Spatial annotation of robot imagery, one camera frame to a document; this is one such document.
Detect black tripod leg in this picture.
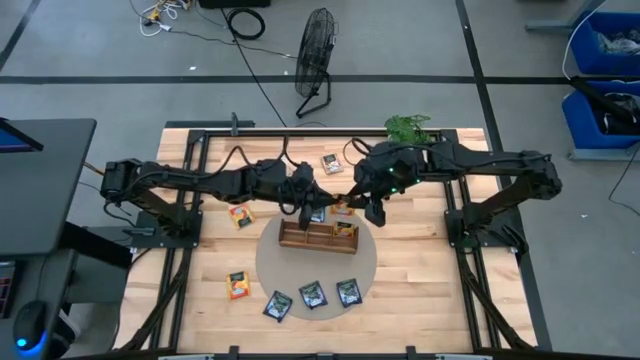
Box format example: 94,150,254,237
569,74,640,126

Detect grey desk leg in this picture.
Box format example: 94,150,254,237
524,0,609,34

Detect round grey placemat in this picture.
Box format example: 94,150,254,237
255,202,378,322

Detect wooden tea organizer box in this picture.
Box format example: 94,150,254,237
278,218,360,255

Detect white and yellow cables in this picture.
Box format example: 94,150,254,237
138,0,194,37

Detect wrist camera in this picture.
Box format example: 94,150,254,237
291,161,315,185
355,147,389,176

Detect black equipment case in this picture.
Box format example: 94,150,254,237
198,0,272,9

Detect long black floor cable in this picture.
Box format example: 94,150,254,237
169,27,289,126

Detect black aluminium table frame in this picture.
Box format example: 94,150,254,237
114,119,551,360

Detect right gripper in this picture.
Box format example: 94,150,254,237
344,179,396,229

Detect desk monitor blue screen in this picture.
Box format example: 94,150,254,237
0,117,44,154

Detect potted green plant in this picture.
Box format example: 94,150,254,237
383,113,432,146

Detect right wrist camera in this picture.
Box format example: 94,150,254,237
355,147,389,176

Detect black desk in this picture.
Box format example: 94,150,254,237
0,118,98,257

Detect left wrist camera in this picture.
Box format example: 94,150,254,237
291,161,315,185

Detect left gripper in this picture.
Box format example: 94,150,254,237
287,182,346,231

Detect dark keyboard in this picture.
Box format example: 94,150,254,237
0,259,16,320

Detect black floor fan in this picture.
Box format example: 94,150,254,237
293,6,340,120

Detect black computer mouse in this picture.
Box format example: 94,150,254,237
12,299,48,351

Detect beige vanilla tea packet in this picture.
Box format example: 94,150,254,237
320,153,345,175

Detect blue plastic storage bin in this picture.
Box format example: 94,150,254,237
561,81,640,150
569,10,640,77

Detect coiled black cable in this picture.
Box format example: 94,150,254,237
224,7,267,42

